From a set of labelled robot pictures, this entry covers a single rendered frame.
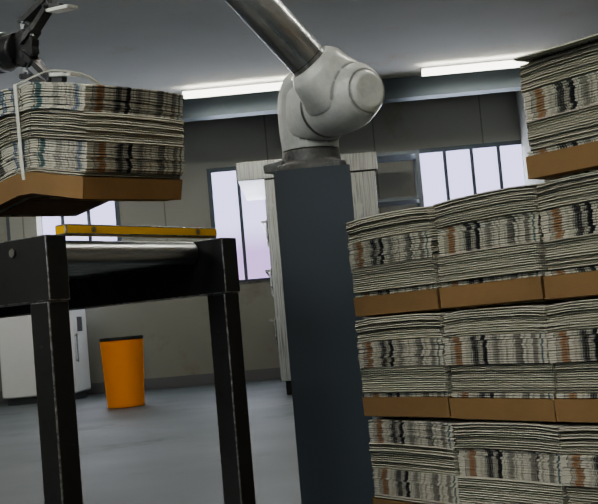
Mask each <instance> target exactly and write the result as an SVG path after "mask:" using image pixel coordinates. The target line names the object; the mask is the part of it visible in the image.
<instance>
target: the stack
mask: <svg viewBox="0 0 598 504"><path fill-rule="evenodd" d="M346 225H347V226H346V230H349V231H347V233H348V235H349V236H348V237H349V239H348V241H349V244H348V246H350V247H348V248H351V249H349V250H354V251H351V252H350V253H349V254H354V255H350V256H349V257H350V258H349V259H350V260H349V261H351V262H350V263H351V264H350V265H351V267H352V268H351V269H352V271H351V273H353V275H354V276H352V277H353V285H354V288H353V290H354V294H355V295H358V296H355V298H358V297H366V296H375V295H383V294H392V293H401V292H409V291H418V290H426V289H435V288H436V292H437V288H443V287H451V286H459V285H468V284H476V283H484V282H493V281H501V280H509V279H518V278H526V277H534V276H540V280H541V276H544V275H545V276H553V275H562V274H570V273H579V272H587V271H596V270H598V170H597V171H592V172H588V173H583V174H578V175H573V176H569V177H564V178H559V179H555V180H551V181H548V182H544V183H540V184H530V185H521V186H513V187H507V188H502V189H497V190H492V191H487V192H482V193H478V194H473V195H468V196H464V197H460V198H455V199H451V200H447V201H444V202H441V203H437V204H434V205H433V206H425V207H417V208H409V209H403V210H398V211H392V212H387V213H382V214H378V215H373V216H369V217H365V218H360V219H357V220H354V221H351V222H348V223H346ZM359 295H360V296H359ZM546 302H548V303H546ZM534 303H536V304H534ZM523 304H525V305H523ZM500 306H501V307H500ZM487 307H488V308H487ZM475 308H476V309H475ZM463 309H464V310H463ZM363 317H377V318H369V319H364V320H359V321H356V323H358V324H355V328H357V329H356V331H358V332H357V334H358V333H359V334H358V337H357V339H359V340H358V342H357V344H358V346H357V347H359V348H358V349H362V350H359V351H360V352H359V353H362V354H358V360H359V364H360V366H361V367H360V368H361V370H360V372H362V375H361V376H362V378H363V379H362V386H363V387H362V389H363V391H362V392H363V393H364V397H450V396H452V397H454V398H532V399H553V404H554V398H559V399H598V294H597V295H587V296H576V297H566V298H555V299H546V298H542V299H532V300H522V301H512V302H501V303H491V304H481V305H471V306H460V307H450V308H441V309H431V310H420V311H409V312H399V313H388V314H378V315H367V316H363ZM365 321H367V322H365ZM360 322H362V323H360ZM373 326H375V327H373ZM365 327H368V328H365ZM358 328H362V329H358ZM362 330H363V331H362ZM376 330H377V331H376ZM369 331H370V332H369ZM363 332H364V333H363ZM363 338H365V339H363ZM360 341H361V342H360ZM365 348H368V349H365ZM368 352H369V353H368ZM375 417H381V418H376V419H371V420H368V422H371V423H368V425H369V424H370V425H369V427H368V428H370V429H369V430H371V431H369V432H373V433H370V434H369V435H370V438H373V439H370V441H371V442H370V443H369V445H371V447H370V450H369V453H371V462H372V468H373V470H374V471H373V473H372V474H376V475H374V476H375V477H372V478H373V479H374V487H375V490H374V491H377V492H375V493H374V498H379V499H386V500H394V501H402V502H409V503H417V504H598V423H595V422H557V421H556V422H552V421H520V420H487V419H454V418H451V417H396V416H375Z"/></svg>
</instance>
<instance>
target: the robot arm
mask: <svg viewBox="0 0 598 504"><path fill-rule="evenodd" d="M52 1H53V0H37V1H36V2H35V3H34V4H33V5H32V6H31V7H30V9H29V10H28V11H27V12H26V13H25V14H24V15H22V16H20V17H17V19H16V21H17V22H18V23H20V28H21V29H20V30H19V31H18V32H16V33H11V34H8V33H4V32H0V74H2V73H7V72H12V71H14V70H15V69H16V68H17V67H22V74H19V79H24V80H25V79H27V78H29V77H32V76H34V75H33V73H32V72H31V71H29V69H28V68H29V67H30V66H32V67H33V68H34V69H35V70H36V71H37V72H38V73H41V72H43V71H46V70H49V69H48V68H47V67H46V66H45V65H44V64H43V63H42V62H43V61H42V60H41V59H40V58H39V57H38V54H39V40H38V38H39V36H40V35H41V30H42V29H43V27H44V26H45V24H46V22H47V21H48V19H49V18H50V16H51V15H52V13H53V14H58V13H63V12H67V11H72V10H76V9H78V6H76V5H71V4H65V5H64V4H63V3H60V2H54V3H52ZM225 1H226V2H227V3H228V4H229V5H230V7H231V8H232V9H233V10H234V11H235V12H236V13H237V14H238V15H239V16H240V17H241V18H242V19H243V20H244V22H245V23H246V24H247V25H248V26H249V27H250V28H251V29H252V30H253V31H254V32H255V33H256V34H257V36H258V37H259V38H260V39H261V40H262V41H263V42H264V43H265V44H266V45H267V46H268V47H269V48H270V49H271V51H272V52H273V53H274V54H275V55H276V56H277V57H278V58H279V59H280V60H281V61H282V62H283V63H284V65H285V66H286V67H287V68H288V69H289V70H290V71H291V72H290V73H289V74H288V75H287V76H286V77H285V78H284V80H283V82H282V85H281V87H280V91H279V95H278V125H279V134H280V141H281V146H282V159H281V160H280V161H278V162H274V163H270V164H265V165H263V170H264V172H265V173H264V174H273V172H274V171H279V170H290V169H301V168H312V167H323V166H334V165H344V164H346V160H341V156H340V151H339V138H340V137H341V135H344V134H347V133H350V132H353V131H355V130H357V129H359V128H361V127H363V126H365V125H366V124H368V123H369V122H370V121H371V119H372V118H373V117H374V116H375V115H376V113H377V112H378V110H379V109H380V108H381V106H382V104H383V102H384V98H385V87H384V84H383V81H382V79H381V77H380V76H379V75H378V74H377V73H376V72H375V71H374V70H373V69H372V68H371V67H369V66H368V65H366V64H364V63H361V62H358V61H356V60H355V59H353V58H352V57H350V56H348V55H347V54H345V53H344V52H343V51H341V50H340V49H339V48H337V47H332V46H324V47H323V46H322V45H321V44H320V43H319V42H318V41H317V40H316V39H315V38H314V36H313V35H312V34H311V33H310V32H309V31H308V30H307V29H306V28H305V27H304V25H303V24H302V23H301V22H300V21H299V20H298V19H297V18H296V17H295V16H294V14H293V13H292V12H291V11H290V10H289V9H288V8H287V7H286V6H285V5H284V4H283V2H282V1H281V0H225ZM31 22H32V23H31ZM28 25H30V26H29V27H27V26H28ZM40 75H41V76H42V77H43V78H44V79H45V80H46V81H45V80H43V79H42V78H40V77H38V76H36V77H34V78H32V79H30V80H28V81H30V82H61V83H62V82H67V77H81V73H75V72H64V73H63V72H59V73H52V72H45V73H43V74H40Z"/></svg>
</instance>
